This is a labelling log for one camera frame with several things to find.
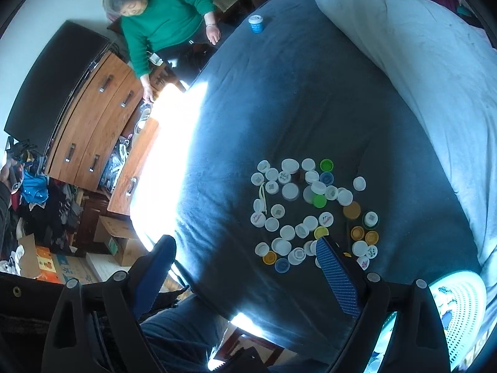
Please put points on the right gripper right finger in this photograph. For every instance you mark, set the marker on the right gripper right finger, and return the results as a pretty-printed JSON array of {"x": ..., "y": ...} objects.
[{"x": 364, "y": 297}]

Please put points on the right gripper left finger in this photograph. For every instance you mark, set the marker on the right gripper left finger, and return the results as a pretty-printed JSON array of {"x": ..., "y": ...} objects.
[{"x": 128, "y": 295}]

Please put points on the turquoise perforated plastic basket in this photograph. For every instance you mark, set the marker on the turquoise perforated plastic basket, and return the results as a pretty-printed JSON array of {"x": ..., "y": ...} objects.
[{"x": 460, "y": 299}]

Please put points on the green bottle cap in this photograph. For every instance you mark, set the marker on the green bottle cap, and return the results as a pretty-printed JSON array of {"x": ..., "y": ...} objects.
[
  {"x": 327, "y": 165},
  {"x": 319, "y": 201}
]

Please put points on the white cap red print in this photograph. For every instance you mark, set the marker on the white cap red print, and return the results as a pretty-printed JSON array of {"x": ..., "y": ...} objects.
[{"x": 258, "y": 219}]

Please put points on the cream plastic nozzle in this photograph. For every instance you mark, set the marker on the cream plastic nozzle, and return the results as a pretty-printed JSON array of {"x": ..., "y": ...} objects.
[{"x": 262, "y": 198}]

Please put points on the wooden drawer cabinet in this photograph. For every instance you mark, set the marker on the wooden drawer cabinet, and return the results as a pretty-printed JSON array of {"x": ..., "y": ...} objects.
[{"x": 92, "y": 124}]

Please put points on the dark blue bed blanket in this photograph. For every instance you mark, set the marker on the dark blue bed blanket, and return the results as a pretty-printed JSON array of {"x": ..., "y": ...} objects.
[{"x": 301, "y": 89}]

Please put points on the black television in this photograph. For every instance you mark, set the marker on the black television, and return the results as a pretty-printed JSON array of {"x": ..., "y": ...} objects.
[{"x": 51, "y": 81}]

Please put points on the light blue duvet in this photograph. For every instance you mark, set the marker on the light blue duvet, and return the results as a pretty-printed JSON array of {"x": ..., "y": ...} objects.
[{"x": 446, "y": 73}]

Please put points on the person in green sweater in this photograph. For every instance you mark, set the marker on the person in green sweater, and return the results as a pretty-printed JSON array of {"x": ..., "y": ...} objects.
[{"x": 163, "y": 27}]

